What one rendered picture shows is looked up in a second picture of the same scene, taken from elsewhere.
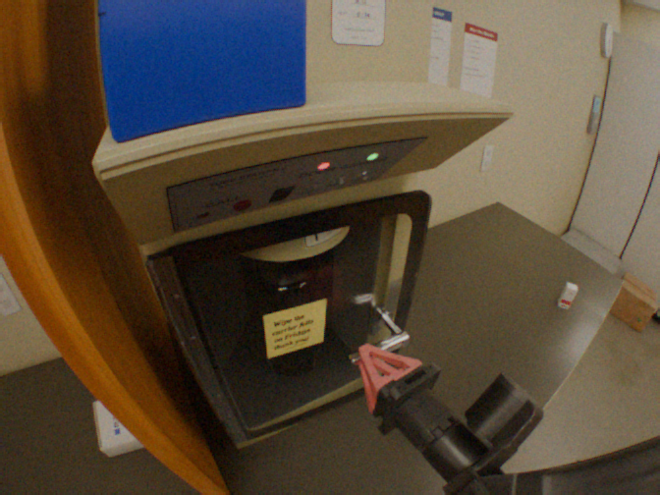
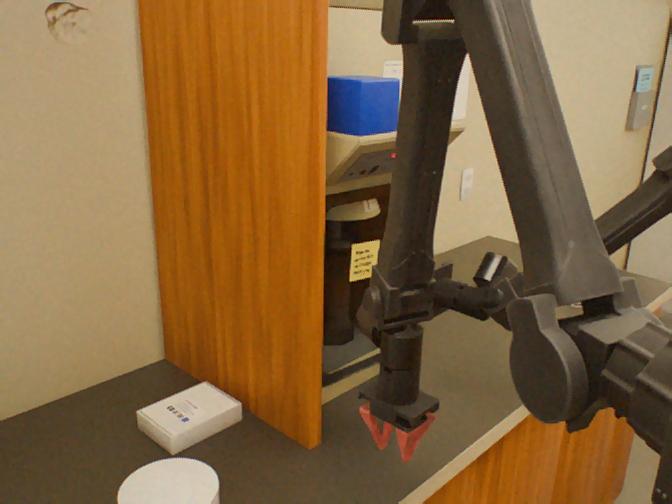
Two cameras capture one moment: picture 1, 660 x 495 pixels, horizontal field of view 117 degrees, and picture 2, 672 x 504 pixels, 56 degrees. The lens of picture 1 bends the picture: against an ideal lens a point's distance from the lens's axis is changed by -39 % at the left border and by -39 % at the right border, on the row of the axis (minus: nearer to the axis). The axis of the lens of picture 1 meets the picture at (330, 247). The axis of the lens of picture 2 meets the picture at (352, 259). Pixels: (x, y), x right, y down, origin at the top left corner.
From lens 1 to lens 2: 97 cm
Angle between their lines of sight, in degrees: 21
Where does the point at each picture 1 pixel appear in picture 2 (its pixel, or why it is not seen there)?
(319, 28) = not seen: hidden behind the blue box
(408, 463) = (453, 400)
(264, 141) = (389, 141)
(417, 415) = (447, 284)
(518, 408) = (498, 260)
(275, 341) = (354, 267)
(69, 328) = (320, 203)
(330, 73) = not seen: hidden behind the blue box
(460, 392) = (479, 360)
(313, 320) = (373, 255)
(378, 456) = not seen: hidden behind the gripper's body
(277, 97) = (392, 128)
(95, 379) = (317, 236)
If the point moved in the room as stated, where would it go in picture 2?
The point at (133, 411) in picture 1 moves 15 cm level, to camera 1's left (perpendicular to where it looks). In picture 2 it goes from (320, 265) to (230, 270)
